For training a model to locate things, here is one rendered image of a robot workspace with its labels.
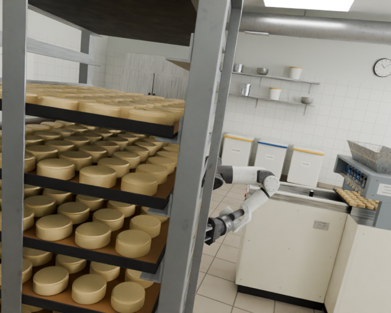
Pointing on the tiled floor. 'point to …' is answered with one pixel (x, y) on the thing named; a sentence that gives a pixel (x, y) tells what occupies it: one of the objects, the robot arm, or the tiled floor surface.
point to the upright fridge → (154, 76)
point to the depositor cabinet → (367, 270)
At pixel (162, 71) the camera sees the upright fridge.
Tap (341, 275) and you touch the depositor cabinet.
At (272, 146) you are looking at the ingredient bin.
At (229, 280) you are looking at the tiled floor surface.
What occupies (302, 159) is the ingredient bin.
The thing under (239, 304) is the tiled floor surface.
